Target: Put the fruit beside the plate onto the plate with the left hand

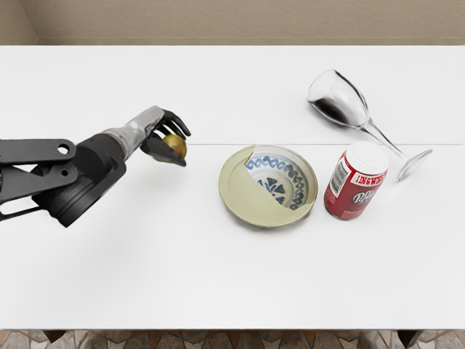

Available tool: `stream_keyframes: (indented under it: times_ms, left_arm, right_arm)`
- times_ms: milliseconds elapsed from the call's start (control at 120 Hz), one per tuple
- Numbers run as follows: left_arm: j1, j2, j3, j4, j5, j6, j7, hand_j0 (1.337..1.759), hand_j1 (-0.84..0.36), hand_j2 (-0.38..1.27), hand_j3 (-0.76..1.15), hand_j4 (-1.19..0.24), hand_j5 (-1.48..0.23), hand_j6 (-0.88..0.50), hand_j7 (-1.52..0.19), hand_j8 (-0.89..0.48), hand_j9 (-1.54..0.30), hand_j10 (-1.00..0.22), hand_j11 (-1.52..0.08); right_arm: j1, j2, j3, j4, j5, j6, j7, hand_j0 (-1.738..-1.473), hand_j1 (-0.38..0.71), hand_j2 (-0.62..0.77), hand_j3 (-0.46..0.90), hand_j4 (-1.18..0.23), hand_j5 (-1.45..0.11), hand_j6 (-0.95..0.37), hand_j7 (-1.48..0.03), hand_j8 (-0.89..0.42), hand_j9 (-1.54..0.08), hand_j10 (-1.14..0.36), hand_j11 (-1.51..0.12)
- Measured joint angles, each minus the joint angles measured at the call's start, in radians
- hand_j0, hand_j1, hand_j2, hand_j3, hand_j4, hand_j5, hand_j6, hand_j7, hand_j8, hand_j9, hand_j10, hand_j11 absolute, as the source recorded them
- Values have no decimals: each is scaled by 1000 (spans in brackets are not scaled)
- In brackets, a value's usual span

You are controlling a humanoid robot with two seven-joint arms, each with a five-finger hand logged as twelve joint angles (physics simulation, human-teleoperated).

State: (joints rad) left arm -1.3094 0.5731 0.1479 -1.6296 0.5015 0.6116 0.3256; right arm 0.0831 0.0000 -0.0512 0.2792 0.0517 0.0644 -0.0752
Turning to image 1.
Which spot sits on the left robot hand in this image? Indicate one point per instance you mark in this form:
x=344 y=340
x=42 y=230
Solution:
x=145 y=123

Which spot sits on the yellow-green round fruit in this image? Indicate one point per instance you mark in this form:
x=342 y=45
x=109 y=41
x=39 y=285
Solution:
x=177 y=145

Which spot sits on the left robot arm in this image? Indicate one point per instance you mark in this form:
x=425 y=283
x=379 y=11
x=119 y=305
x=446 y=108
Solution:
x=80 y=167

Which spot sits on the cream plate with blue pattern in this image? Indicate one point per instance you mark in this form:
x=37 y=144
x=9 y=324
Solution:
x=254 y=196

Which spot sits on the clear wine glass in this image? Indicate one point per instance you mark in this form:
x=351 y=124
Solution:
x=339 y=100

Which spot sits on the red soda can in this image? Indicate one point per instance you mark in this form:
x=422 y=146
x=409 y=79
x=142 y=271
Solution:
x=354 y=185

